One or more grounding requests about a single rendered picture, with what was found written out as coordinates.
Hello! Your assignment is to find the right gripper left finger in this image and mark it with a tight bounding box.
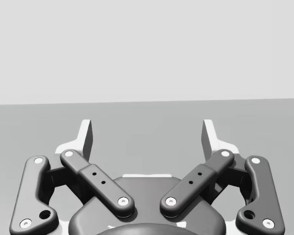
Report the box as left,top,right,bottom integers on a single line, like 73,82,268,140
9,119,136,235

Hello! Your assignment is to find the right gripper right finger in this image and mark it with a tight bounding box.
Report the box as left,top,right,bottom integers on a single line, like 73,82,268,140
159,119,286,235

